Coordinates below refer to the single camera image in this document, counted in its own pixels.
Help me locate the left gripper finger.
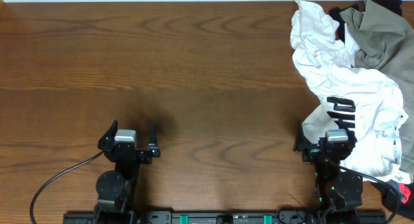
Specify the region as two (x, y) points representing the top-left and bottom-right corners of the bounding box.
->
(148, 124), (160, 157)
(98, 120), (118, 150)

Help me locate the black garment with red tag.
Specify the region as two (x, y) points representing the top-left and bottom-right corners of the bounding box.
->
(329, 0), (414, 220)

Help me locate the white t-shirt with black print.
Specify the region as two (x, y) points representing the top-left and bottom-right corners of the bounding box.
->
(290, 0), (412, 184)

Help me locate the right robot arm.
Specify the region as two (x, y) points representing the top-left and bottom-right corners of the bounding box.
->
(294, 126), (363, 223)

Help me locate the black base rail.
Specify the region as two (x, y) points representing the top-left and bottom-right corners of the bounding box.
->
(63, 210), (387, 224)

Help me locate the left black cable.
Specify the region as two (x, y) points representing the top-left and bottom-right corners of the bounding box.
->
(29, 150), (105, 224)

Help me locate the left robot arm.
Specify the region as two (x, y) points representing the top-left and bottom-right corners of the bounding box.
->
(92, 121), (161, 224)

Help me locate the right black cable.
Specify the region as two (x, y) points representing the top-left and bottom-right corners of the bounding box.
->
(326, 155), (402, 224)

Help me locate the black cable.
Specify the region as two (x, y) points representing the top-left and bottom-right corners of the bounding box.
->
(326, 155), (402, 224)
(29, 150), (105, 224)

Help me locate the olive grey garment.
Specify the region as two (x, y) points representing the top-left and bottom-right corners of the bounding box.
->
(340, 0), (413, 174)

